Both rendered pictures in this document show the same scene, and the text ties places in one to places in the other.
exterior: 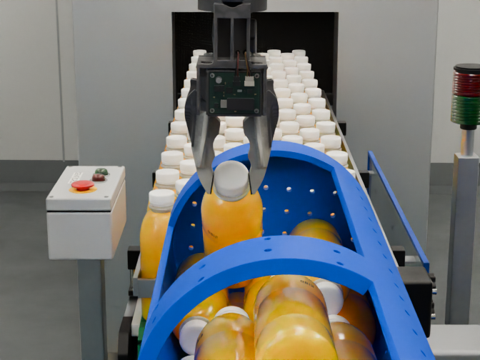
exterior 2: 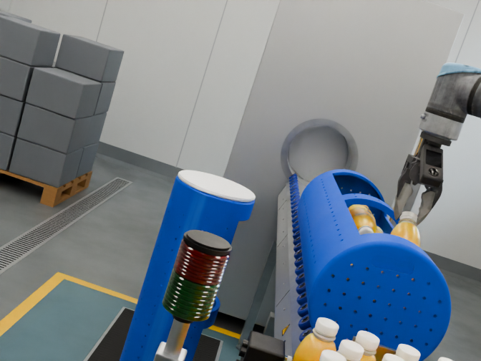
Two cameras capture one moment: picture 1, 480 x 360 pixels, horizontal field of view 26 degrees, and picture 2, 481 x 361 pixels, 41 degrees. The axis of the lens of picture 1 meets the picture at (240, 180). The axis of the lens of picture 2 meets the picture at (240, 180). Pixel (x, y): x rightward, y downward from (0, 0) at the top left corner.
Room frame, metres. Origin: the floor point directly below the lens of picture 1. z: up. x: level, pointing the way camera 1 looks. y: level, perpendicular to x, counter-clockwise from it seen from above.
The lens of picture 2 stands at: (2.57, -0.39, 1.49)
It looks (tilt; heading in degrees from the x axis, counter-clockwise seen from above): 11 degrees down; 180
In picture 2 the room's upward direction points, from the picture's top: 18 degrees clockwise
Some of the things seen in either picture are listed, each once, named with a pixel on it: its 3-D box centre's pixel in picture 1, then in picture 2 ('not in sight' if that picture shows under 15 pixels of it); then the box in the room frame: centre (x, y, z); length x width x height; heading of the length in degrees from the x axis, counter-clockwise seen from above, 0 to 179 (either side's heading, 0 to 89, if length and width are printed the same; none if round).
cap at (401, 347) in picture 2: not in sight; (407, 354); (1.54, -0.03, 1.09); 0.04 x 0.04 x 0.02
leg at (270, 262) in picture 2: not in sight; (259, 296); (-0.62, -0.11, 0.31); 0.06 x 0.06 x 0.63; 0
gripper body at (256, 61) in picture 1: (231, 56); (426, 160); (1.07, 0.01, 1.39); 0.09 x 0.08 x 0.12; 0
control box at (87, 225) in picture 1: (88, 209); not in sight; (1.62, 0.25, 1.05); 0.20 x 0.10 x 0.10; 0
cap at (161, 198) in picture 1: (161, 198); not in sight; (1.54, 0.12, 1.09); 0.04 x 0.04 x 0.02
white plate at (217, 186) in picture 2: not in sight; (216, 185); (0.42, -0.46, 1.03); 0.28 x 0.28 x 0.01
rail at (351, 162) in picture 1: (348, 159); not in sight; (2.30, -0.25, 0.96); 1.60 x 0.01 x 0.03; 0
